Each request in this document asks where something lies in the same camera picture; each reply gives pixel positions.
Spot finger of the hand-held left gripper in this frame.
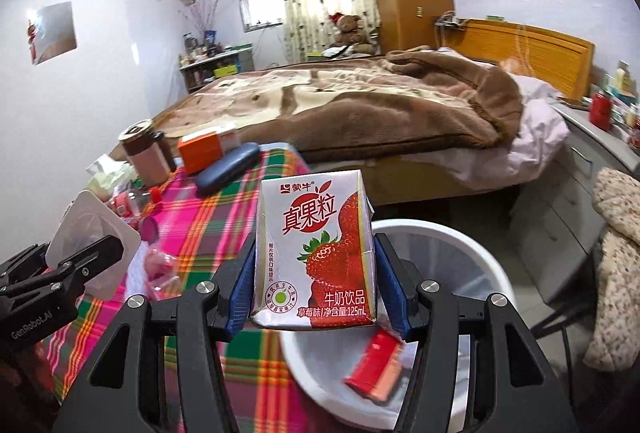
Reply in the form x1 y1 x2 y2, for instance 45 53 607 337
0 243 49 297
42 235 126 294

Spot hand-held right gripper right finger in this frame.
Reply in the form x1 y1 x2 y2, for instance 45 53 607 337
374 233 581 433

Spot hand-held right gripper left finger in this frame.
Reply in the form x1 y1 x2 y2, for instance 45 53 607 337
52 240 258 433

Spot white plastic tray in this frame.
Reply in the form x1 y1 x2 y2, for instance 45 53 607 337
46 190 142 301

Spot long red box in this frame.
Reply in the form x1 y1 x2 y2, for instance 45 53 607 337
342 329 406 403

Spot strawberry milk carton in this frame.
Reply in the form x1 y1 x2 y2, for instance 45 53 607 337
250 169 377 331

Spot white round bin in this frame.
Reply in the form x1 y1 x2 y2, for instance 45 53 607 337
279 219 516 433

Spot pink green plaid tablecloth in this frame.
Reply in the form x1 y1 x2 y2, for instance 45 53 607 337
42 142 313 414

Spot pale green tissue pack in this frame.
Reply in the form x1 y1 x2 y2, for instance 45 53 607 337
85 154 136 202

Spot brown lidded tumbler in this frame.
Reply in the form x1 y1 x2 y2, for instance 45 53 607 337
118 119 177 188

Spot dark blue glasses case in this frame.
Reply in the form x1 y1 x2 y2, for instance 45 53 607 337
195 143 260 192

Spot orange cardboard box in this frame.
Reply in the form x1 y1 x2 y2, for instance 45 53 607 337
177 124 240 174

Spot grey drawer cabinet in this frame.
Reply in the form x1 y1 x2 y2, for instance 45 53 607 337
510 100 640 314

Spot brown plush blanket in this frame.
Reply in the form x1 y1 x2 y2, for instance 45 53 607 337
150 45 523 152

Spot dark chair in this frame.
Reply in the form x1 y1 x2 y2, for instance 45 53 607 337
532 238 608 394

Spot pale pink quilt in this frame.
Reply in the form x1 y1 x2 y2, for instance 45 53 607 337
370 75 571 191

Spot grey desk with bottles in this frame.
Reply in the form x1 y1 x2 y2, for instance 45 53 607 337
179 44 253 94

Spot floral quilted jacket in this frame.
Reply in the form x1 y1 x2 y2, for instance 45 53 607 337
582 167 640 371

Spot blue vase with branches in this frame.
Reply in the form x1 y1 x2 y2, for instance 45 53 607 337
182 0 223 48

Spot brown teddy bear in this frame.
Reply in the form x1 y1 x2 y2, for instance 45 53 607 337
327 12 376 56

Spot red jar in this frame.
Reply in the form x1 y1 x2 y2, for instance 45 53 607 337
589 90 613 131

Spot wooden bed headboard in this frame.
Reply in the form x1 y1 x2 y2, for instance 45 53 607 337
452 18 597 100

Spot stack of medicine boxes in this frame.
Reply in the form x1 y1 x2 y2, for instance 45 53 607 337
602 60 640 124

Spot shiny wall poster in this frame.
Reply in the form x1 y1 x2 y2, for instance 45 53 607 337
27 2 78 66

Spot small wall window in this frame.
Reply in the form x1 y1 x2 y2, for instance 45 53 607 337
237 0 281 34

